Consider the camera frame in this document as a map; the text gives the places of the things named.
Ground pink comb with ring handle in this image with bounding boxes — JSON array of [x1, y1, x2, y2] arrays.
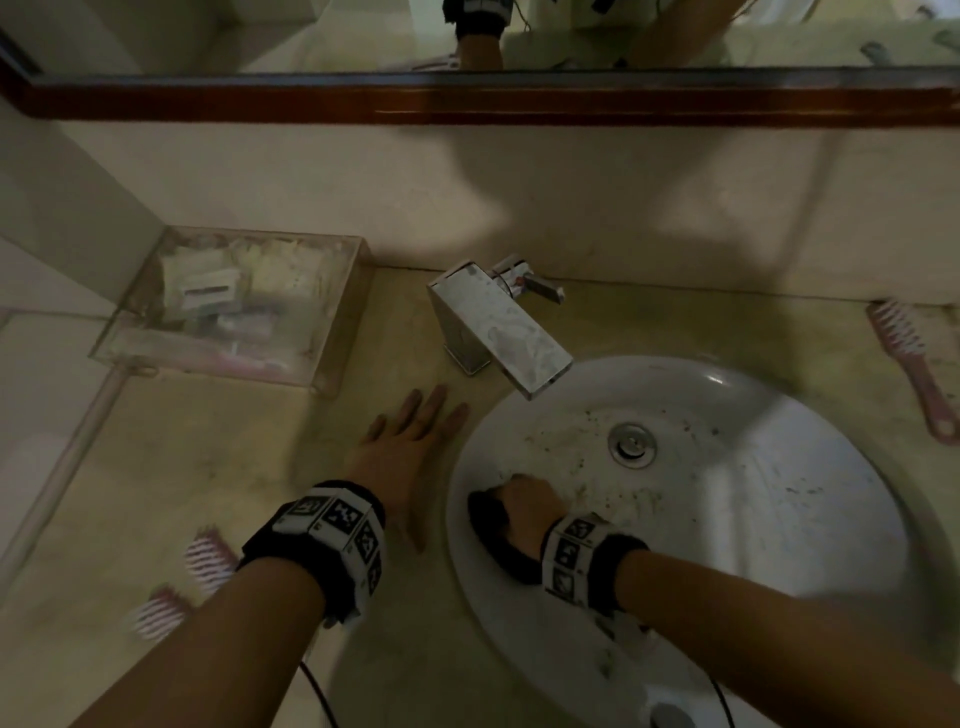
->
[[866, 298, 960, 445]]

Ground person's left hand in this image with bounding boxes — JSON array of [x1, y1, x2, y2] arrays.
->
[[346, 383, 470, 555]]

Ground person's right hand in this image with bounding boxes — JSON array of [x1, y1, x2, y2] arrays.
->
[[491, 472, 571, 564]]

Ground pile of toiletry packets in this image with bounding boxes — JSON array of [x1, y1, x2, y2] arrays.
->
[[149, 236, 340, 370]]

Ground wood-framed mirror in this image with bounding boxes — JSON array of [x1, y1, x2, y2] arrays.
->
[[0, 0, 960, 129]]

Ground chrome sink drain plug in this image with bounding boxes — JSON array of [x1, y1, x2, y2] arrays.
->
[[607, 422, 659, 470]]

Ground right wrist marker band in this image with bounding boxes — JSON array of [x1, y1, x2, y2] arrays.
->
[[539, 512, 650, 620]]

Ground white ceramic sink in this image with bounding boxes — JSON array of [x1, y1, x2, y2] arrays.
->
[[446, 353, 943, 728]]

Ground person's left forearm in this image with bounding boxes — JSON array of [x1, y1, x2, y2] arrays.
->
[[71, 554, 331, 728]]

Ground clear box with toiletries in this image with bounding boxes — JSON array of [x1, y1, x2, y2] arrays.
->
[[88, 224, 376, 399]]

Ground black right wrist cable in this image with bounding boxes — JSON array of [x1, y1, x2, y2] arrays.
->
[[704, 674, 738, 728]]

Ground chrome square faucet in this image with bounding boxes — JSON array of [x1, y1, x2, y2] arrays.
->
[[427, 254, 575, 401]]

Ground person's right forearm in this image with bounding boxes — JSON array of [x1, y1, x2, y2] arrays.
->
[[611, 551, 960, 728]]

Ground left wrist marker band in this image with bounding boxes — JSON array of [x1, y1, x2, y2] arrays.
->
[[238, 479, 388, 630]]

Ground pink striped comb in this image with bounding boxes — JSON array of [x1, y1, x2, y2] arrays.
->
[[183, 527, 241, 598], [127, 584, 193, 643]]

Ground wrist marker band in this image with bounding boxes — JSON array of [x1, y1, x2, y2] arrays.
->
[[539, 512, 650, 620], [238, 479, 388, 630]]

